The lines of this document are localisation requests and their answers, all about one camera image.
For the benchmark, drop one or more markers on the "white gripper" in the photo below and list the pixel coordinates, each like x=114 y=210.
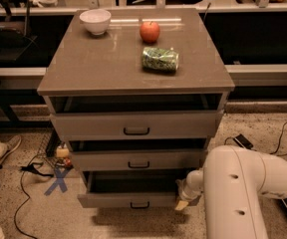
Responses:
x=185 y=193

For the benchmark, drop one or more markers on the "blue tape cross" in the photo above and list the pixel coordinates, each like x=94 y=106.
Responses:
x=59 y=182

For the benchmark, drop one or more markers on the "grey drawer cabinet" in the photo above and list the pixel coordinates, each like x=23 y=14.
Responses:
x=105 y=75

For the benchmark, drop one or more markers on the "black chair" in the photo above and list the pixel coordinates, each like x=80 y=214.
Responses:
x=15 y=34

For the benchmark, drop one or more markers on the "person's shoe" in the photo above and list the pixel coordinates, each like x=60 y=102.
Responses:
x=8 y=147

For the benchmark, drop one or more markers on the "black power adapter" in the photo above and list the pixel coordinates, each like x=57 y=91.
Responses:
x=242 y=141

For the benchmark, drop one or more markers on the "red apple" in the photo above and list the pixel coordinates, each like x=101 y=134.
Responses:
x=149 y=31

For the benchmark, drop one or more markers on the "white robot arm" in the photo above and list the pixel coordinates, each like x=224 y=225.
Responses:
x=231 y=181

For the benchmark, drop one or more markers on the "drawer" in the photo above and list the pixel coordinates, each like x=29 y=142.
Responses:
x=154 y=125
x=138 y=159
x=135 y=189

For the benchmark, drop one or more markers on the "white ceramic bowl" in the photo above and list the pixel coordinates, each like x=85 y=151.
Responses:
x=96 y=21

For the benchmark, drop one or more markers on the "green soda can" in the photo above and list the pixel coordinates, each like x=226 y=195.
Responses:
x=160 y=59

